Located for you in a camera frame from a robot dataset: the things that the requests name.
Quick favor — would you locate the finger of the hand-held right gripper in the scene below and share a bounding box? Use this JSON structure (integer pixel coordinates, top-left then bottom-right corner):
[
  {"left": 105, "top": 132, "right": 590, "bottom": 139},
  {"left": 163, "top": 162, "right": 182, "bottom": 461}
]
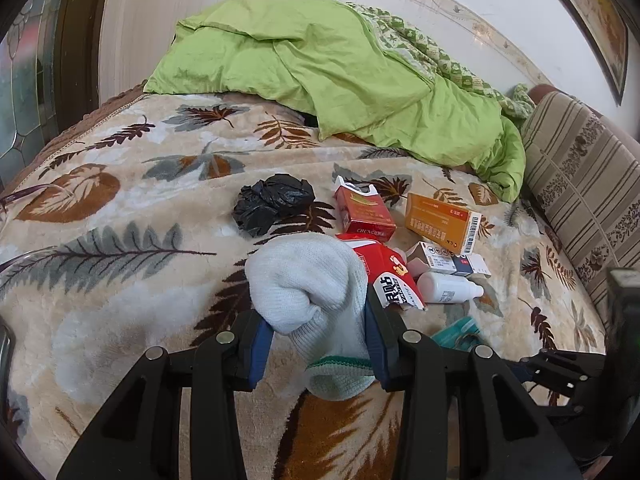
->
[{"left": 510, "top": 350, "right": 607, "bottom": 413}]

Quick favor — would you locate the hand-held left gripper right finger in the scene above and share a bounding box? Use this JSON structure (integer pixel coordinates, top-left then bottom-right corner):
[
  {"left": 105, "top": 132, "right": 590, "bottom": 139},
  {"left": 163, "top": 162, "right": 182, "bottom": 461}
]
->
[{"left": 364, "top": 285, "right": 586, "bottom": 480}]

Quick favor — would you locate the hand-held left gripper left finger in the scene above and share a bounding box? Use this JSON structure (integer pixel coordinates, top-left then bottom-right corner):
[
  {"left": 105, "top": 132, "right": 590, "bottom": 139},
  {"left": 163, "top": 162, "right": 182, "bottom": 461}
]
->
[{"left": 56, "top": 309, "right": 275, "bottom": 480}]

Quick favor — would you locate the red cigarette pack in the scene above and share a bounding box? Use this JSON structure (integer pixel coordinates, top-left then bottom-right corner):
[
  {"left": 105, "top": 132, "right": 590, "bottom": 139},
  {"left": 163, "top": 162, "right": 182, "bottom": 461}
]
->
[{"left": 335, "top": 232, "right": 426, "bottom": 312}]

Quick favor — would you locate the white sock with green band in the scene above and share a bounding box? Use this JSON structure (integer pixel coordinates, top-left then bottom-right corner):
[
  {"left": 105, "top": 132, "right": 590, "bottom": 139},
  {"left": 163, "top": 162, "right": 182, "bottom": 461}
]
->
[{"left": 244, "top": 232, "right": 377, "bottom": 402}]

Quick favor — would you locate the teal packet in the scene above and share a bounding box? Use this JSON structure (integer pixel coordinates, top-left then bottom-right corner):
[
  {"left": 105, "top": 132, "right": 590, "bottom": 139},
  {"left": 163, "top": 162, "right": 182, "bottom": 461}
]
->
[{"left": 430, "top": 316, "right": 483, "bottom": 351}]

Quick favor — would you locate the white plastic bottle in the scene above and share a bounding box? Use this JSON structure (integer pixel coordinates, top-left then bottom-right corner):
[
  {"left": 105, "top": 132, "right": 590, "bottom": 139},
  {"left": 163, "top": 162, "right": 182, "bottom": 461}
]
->
[{"left": 416, "top": 271, "right": 485, "bottom": 305}]

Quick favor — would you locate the small white medicine box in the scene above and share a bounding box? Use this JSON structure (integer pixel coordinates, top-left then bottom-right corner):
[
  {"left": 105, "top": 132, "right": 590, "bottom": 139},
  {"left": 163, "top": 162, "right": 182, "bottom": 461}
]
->
[{"left": 406, "top": 241, "right": 490, "bottom": 278}]

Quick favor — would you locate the red cigarette box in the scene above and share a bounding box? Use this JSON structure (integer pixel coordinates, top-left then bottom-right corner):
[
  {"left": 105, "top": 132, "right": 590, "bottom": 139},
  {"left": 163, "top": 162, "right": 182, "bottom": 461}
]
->
[{"left": 333, "top": 175, "right": 397, "bottom": 241}]

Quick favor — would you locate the orange medicine box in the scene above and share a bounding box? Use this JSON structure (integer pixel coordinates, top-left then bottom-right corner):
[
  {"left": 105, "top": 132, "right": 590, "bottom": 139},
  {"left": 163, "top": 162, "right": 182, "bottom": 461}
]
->
[{"left": 404, "top": 192, "right": 482, "bottom": 255}]

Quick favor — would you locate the crumpled black plastic bag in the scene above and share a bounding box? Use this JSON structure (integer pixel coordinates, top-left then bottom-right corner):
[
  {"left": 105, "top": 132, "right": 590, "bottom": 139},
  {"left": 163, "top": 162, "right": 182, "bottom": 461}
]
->
[{"left": 231, "top": 173, "right": 317, "bottom": 238}]

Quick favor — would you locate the leaf printed blanket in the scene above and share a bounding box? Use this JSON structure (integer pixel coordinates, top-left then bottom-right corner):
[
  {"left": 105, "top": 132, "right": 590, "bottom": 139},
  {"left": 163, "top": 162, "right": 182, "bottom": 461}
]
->
[{"left": 0, "top": 92, "right": 608, "bottom": 480}]

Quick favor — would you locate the striped brown cushion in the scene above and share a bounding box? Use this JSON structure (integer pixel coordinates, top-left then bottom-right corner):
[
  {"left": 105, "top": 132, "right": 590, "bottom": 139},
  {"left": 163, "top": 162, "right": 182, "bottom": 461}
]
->
[{"left": 520, "top": 91, "right": 640, "bottom": 311}]

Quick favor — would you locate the brown fringed bedspread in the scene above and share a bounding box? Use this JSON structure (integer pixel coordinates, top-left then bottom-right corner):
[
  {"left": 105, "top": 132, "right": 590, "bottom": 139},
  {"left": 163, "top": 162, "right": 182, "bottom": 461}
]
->
[{"left": 0, "top": 79, "right": 151, "bottom": 201}]

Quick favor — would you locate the green quilt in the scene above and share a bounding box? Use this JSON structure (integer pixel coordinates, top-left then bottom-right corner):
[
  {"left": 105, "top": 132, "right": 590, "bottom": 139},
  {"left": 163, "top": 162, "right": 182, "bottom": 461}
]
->
[{"left": 143, "top": 0, "right": 536, "bottom": 203}]

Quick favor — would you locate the large framed picture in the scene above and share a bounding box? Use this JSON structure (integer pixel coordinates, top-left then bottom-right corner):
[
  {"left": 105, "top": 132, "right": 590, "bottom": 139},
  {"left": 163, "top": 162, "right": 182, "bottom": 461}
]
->
[{"left": 530, "top": 0, "right": 630, "bottom": 106}]

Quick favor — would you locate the stained glass window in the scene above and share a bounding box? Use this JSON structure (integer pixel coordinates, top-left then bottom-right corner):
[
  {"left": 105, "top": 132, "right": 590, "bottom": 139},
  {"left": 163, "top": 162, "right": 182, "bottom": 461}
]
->
[{"left": 0, "top": 0, "right": 71, "bottom": 191}]

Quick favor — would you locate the wooden door frame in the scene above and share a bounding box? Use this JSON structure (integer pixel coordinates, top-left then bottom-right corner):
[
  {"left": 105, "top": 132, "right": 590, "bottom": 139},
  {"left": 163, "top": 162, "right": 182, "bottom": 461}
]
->
[{"left": 52, "top": 0, "right": 118, "bottom": 136}]

